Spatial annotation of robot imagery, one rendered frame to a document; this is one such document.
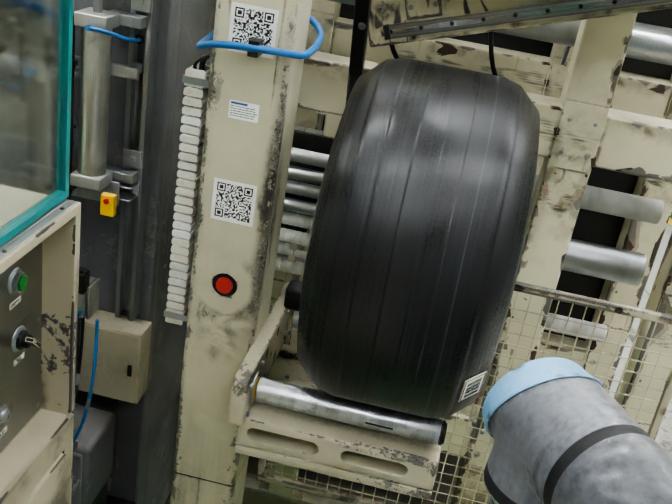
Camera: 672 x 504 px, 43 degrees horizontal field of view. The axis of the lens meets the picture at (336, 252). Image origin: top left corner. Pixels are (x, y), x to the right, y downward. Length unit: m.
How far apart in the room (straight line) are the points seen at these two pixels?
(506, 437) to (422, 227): 0.44
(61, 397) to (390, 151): 0.65
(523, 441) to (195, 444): 1.00
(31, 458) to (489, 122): 0.84
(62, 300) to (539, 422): 0.79
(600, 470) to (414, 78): 0.76
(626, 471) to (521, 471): 0.12
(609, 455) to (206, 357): 0.98
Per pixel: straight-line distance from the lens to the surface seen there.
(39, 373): 1.43
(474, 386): 1.35
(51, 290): 1.36
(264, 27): 1.37
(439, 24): 1.72
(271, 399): 1.52
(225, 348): 1.59
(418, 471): 1.53
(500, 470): 0.87
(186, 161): 1.48
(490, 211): 1.22
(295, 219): 1.89
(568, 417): 0.81
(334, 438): 1.52
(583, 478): 0.78
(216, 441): 1.71
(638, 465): 0.78
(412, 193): 1.22
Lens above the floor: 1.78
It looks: 25 degrees down
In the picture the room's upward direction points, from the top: 10 degrees clockwise
